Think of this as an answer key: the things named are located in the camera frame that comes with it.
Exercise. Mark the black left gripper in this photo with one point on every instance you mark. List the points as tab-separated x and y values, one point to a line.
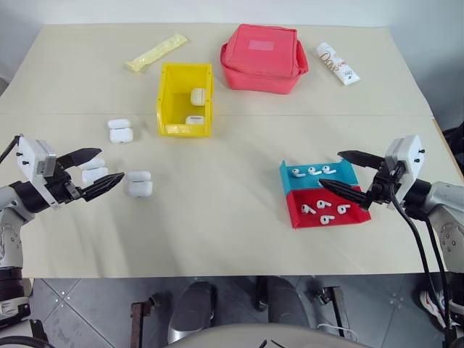
59	185

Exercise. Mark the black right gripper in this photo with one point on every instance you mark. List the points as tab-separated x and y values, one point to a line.
380	188

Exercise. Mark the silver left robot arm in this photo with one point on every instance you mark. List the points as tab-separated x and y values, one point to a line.
11	217

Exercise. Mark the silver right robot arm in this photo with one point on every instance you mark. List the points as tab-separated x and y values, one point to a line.
446	203

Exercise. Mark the yellow plastic bin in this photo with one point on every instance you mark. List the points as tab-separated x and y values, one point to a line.
170	108

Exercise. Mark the blue and red earbud tray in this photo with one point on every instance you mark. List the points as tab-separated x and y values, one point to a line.
295	183

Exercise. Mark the black bag beside table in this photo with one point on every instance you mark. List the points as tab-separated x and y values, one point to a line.
455	145

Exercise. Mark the white Dove cream tube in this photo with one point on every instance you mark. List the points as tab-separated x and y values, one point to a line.
337	63

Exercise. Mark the yellow plastic snack packet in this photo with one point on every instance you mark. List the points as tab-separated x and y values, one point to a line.
156	54

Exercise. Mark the red fabric zip bag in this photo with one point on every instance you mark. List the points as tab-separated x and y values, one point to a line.
261	65

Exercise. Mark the dark rounded shape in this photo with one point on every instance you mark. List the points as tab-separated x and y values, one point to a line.
195	308
286	308

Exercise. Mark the white sneaker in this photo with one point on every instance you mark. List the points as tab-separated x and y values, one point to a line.
431	302

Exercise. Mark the pale grey robot torso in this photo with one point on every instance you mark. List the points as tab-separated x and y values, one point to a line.
224	337

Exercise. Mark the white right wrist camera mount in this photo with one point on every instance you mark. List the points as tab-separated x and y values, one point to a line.
409	152

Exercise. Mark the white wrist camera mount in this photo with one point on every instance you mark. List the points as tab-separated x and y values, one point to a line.
409	152
32	152

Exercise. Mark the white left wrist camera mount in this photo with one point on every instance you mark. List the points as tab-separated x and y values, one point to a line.
32	152

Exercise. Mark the rusty metal bracket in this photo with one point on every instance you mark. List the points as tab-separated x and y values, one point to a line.
139	319
339	308

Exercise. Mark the black vertical post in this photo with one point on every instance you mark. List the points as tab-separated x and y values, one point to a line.
259	293

